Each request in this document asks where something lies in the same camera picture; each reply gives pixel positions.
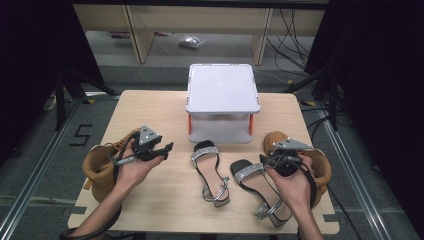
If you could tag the clear plastic bag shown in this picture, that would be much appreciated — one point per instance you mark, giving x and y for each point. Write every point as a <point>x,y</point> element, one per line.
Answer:
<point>192,41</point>

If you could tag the dark curtain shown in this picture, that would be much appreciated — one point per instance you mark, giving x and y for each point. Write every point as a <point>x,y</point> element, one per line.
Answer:
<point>33,66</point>
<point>383,83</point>

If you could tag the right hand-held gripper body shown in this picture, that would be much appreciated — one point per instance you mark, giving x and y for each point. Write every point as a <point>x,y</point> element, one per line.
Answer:
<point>286,163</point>

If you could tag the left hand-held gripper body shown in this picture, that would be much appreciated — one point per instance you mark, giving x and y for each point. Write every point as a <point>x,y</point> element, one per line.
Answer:
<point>146,146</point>

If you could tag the tan suede boot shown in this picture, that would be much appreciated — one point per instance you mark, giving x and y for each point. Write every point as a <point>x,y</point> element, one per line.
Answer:
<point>321,166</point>
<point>100,166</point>

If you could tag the person's right hand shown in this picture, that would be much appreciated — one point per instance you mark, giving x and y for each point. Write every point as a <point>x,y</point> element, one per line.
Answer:
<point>296,190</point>

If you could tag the aluminium floor rail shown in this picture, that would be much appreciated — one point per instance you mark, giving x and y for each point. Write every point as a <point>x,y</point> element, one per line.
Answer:
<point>33,186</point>
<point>353,173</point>

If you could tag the white two-tier shoe rack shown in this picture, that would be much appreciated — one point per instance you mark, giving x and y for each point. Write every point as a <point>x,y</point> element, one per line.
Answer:
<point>221,88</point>

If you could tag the beige desk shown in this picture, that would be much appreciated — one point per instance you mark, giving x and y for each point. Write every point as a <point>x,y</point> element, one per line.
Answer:
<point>200,20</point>

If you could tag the person's left hand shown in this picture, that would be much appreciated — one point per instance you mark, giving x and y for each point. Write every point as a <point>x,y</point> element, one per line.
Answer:
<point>133,173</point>

